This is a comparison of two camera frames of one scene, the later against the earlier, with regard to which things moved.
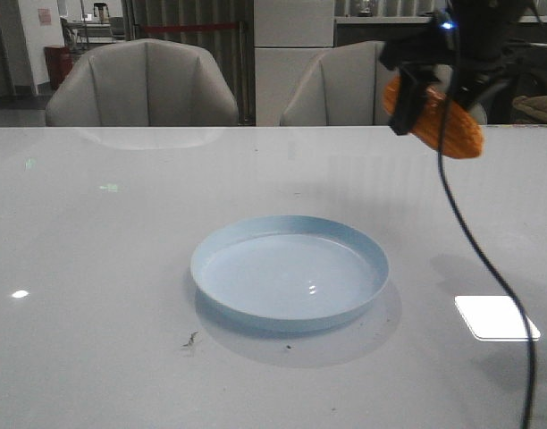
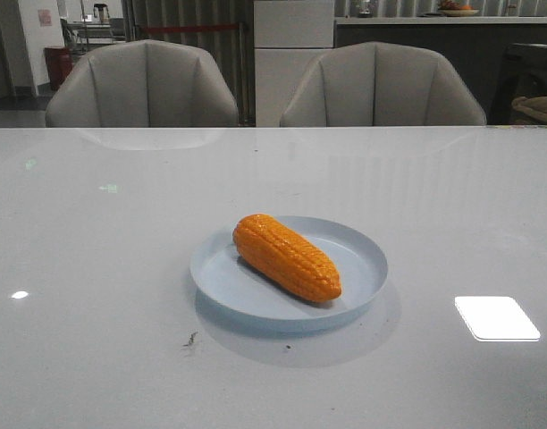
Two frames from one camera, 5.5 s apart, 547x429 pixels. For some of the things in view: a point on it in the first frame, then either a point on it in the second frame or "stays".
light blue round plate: (287, 273) stays
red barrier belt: (187, 27) stays
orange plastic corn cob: (463, 136) -> (277, 250)
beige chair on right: (346, 85) stays
